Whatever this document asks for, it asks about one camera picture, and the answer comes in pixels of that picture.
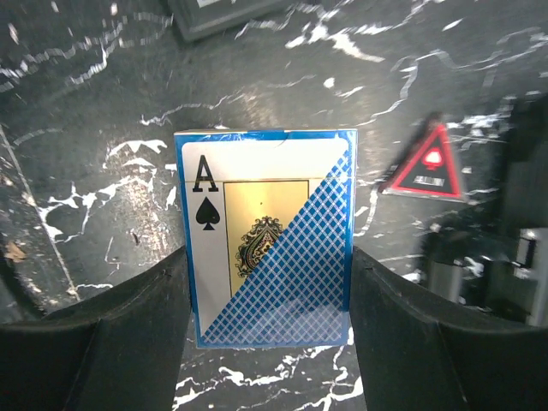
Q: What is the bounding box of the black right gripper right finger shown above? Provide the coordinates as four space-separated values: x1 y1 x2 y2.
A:
349 248 547 410

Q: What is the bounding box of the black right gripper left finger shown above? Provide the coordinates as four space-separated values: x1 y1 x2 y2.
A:
1 247 191 410

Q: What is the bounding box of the blue playing card box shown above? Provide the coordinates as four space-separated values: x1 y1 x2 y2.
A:
175 129 358 348

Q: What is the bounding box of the black poker chip case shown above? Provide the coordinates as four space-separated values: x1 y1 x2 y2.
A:
423 96 547 327

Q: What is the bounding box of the black red all-in triangle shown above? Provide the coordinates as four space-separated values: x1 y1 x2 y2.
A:
378 112 468 202

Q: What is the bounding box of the black white chessboard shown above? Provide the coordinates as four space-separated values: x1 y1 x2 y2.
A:
167 0 292 42

